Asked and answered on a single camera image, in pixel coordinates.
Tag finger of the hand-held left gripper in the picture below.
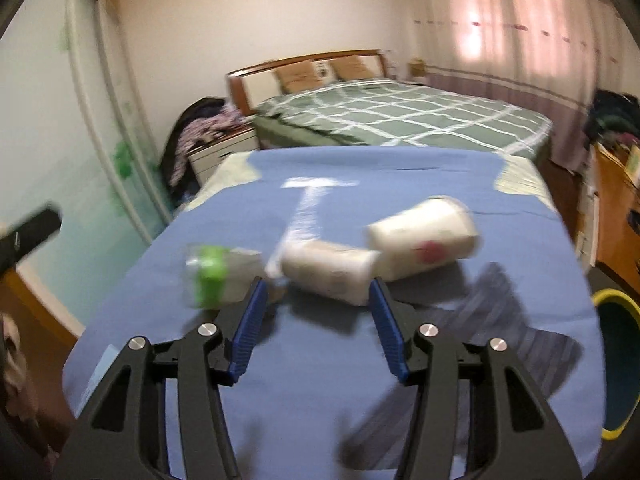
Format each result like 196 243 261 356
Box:
0 204 63 277

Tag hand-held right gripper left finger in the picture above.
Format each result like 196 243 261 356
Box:
52 276 271 480

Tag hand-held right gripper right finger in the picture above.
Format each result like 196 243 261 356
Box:
369 276 583 480

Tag clear cup with green band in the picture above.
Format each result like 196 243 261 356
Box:
186 244 265 310

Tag beige paper cup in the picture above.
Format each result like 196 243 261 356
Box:
279 240 383 307

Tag white paper cup red print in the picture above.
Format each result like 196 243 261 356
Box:
367 196 482 281

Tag dark striped cloth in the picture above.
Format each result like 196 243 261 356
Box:
345 262 584 463

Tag yellow rimmed trash bin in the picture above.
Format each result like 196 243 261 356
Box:
592 290 640 442

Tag wardrobe sliding door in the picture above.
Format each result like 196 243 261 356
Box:
0 0 174 342

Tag white nightstand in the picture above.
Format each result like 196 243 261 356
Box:
187 127 261 187

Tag pile of clothes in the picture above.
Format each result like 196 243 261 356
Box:
160 97 252 199

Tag green checked duvet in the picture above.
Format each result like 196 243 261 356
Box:
251 79 554 156

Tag wooden bed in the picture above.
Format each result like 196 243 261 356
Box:
225 50 554 166

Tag wooden cabinet right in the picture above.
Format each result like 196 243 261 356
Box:
579 142 640 287

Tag brown pillow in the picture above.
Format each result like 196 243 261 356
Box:
330 56 374 81
275 59 319 94

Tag books and papers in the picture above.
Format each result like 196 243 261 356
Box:
606 139 640 182

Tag dark clothes heap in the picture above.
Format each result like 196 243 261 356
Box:
582 90 640 149

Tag pink and white curtain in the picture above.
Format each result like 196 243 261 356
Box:
395 0 617 171

